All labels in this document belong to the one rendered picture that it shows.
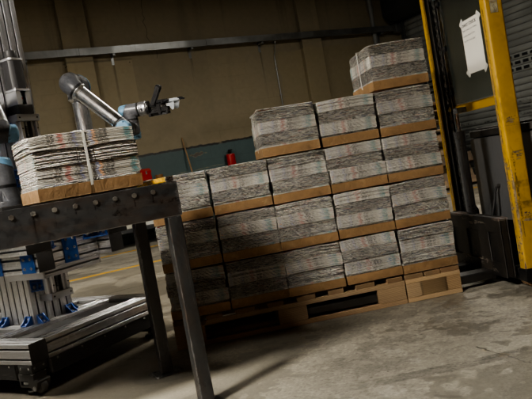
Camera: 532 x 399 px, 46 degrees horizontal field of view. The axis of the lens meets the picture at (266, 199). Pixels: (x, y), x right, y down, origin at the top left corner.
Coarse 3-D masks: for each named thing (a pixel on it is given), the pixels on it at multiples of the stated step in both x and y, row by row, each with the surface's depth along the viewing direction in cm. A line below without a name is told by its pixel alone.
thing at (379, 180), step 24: (288, 192) 300; (312, 192) 301; (192, 216) 295; (312, 240) 302; (336, 240) 303; (168, 264) 294; (192, 264) 296; (288, 288) 302; (312, 288) 303; (216, 312) 298
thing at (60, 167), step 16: (16, 144) 224; (32, 144) 208; (48, 144) 211; (64, 144) 214; (16, 160) 229; (32, 160) 211; (48, 160) 211; (64, 160) 214; (32, 176) 213; (48, 176) 211; (64, 176) 214; (80, 176) 217
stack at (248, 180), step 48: (192, 192) 295; (240, 192) 298; (336, 192) 303; (384, 192) 306; (192, 240) 295; (240, 240) 299; (288, 240) 301; (384, 240) 306; (240, 288) 299; (336, 288) 306; (384, 288) 307; (240, 336) 299
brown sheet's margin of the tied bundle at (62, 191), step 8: (72, 184) 215; (80, 184) 216; (32, 192) 214; (40, 192) 209; (48, 192) 210; (56, 192) 212; (64, 192) 213; (72, 192) 215; (80, 192) 216; (24, 200) 229; (32, 200) 217; (40, 200) 209; (48, 200) 210
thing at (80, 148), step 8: (80, 136) 217; (88, 136) 218; (80, 144) 217; (88, 144) 218; (80, 152) 217; (88, 152) 218; (80, 160) 217; (96, 160) 220; (80, 168) 217; (96, 168) 220; (88, 176) 220; (96, 176) 220; (96, 192) 219
